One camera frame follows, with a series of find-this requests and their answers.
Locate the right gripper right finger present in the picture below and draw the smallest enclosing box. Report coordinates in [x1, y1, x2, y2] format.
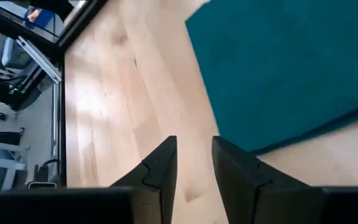
[211, 136, 324, 224]

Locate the black computer case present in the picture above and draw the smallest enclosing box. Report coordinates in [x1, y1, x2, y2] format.
[0, 70, 44, 112]

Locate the black plug cable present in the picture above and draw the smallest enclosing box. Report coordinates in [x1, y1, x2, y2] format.
[34, 158, 60, 189]

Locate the black aluminium table frame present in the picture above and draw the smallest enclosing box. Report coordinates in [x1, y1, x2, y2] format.
[0, 0, 109, 189]

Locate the blue box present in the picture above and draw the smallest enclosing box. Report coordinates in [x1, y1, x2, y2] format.
[23, 5, 57, 30]

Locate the dark green microfiber towel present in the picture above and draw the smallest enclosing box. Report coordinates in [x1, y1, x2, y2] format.
[184, 0, 358, 156]

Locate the grey box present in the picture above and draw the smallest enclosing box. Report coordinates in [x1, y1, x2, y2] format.
[1, 37, 34, 70]

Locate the silver metal bracket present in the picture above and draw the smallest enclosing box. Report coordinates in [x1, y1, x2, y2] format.
[15, 35, 63, 85]

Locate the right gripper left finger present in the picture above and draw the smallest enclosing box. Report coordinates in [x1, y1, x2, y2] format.
[109, 136, 178, 224]

